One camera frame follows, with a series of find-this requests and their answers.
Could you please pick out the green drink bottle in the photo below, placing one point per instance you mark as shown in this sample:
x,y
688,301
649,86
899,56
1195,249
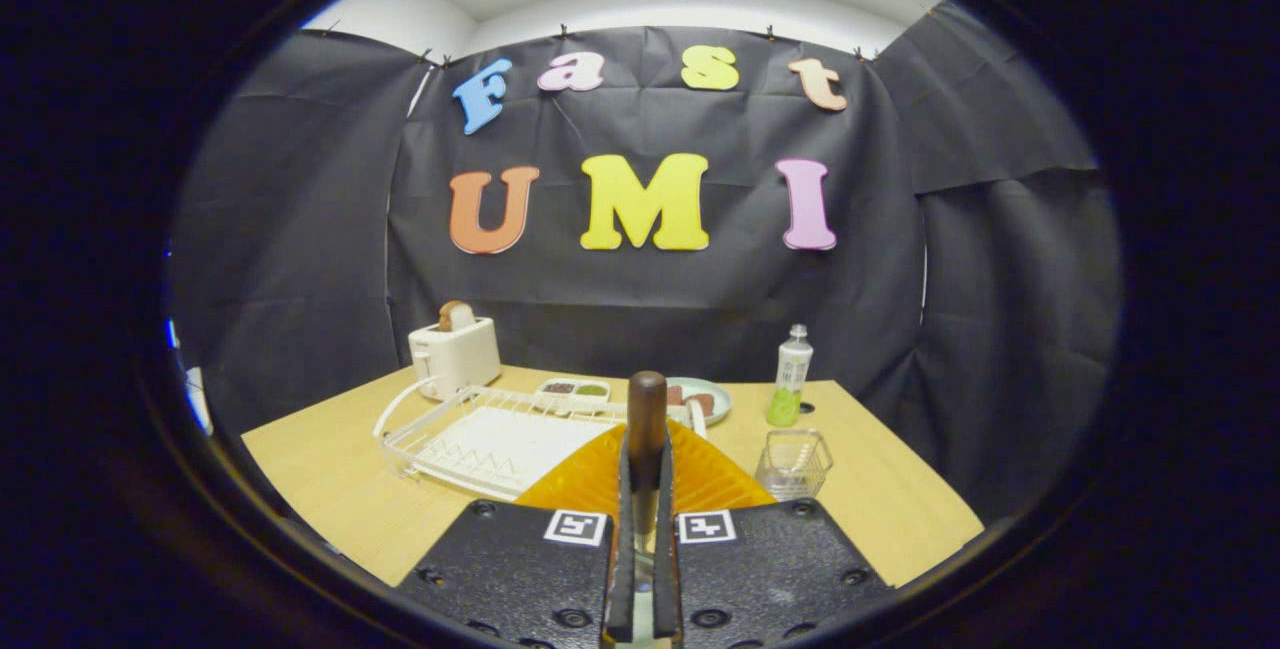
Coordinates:
x,y
790,369

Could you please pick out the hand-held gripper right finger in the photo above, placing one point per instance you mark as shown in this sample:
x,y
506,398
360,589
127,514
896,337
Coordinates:
x,y
770,569

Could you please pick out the white toaster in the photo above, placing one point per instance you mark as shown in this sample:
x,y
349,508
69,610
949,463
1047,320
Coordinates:
x,y
455,354

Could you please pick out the brown bread slice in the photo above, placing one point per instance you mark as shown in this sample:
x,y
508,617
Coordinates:
x,y
457,316

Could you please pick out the black backdrop cloth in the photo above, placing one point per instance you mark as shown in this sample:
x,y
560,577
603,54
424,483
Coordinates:
x,y
640,299

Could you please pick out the white box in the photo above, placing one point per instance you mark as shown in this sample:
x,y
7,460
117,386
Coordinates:
x,y
198,399

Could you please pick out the small pale green dish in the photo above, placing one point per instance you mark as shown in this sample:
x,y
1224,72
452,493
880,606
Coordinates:
x,y
722,399

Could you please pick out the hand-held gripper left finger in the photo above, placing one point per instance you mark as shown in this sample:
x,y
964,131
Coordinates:
x,y
520,569

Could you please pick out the white two-part sauce dish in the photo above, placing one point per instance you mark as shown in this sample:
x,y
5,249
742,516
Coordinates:
x,y
573,390

